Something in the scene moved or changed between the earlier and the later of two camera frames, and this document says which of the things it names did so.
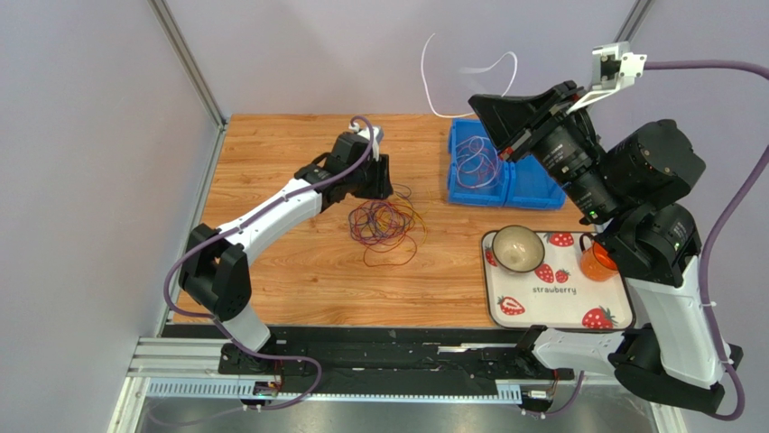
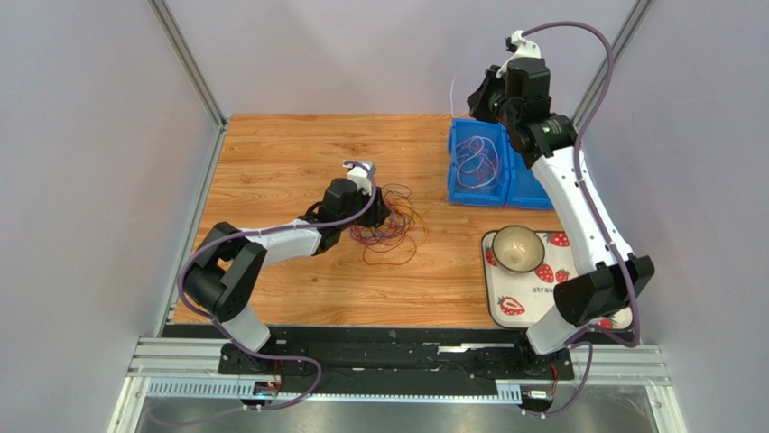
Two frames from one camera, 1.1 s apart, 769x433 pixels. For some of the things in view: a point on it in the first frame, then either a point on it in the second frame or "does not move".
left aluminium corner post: x=169 y=23 does not move
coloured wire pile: x=477 y=160 does not move
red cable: x=384 y=227 does not move
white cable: x=467 y=70 -> x=451 y=100
